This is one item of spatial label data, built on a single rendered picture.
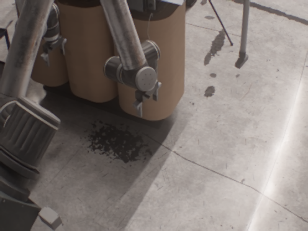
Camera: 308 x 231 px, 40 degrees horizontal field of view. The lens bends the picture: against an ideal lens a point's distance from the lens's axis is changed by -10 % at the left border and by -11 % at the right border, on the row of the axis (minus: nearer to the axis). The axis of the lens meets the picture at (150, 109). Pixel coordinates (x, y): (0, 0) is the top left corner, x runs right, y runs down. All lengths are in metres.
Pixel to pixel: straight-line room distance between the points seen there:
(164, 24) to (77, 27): 0.62
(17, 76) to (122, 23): 0.48
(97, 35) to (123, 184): 1.04
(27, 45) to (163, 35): 1.20
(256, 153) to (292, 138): 0.36
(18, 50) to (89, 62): 1.44
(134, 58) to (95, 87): 1.52
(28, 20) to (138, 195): 1.74
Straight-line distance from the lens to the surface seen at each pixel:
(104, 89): 3.44
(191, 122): 3.64
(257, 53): 4.33
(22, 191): 1.71
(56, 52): 3.51
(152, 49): 2.16
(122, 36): 1.88
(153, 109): 3.28
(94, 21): 3.04
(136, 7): 2.80
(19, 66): 1.89
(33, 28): 1.89
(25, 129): 1.66
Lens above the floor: 2.69
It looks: 46 degrees down
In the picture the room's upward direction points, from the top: 2 degrees counter-clockwise
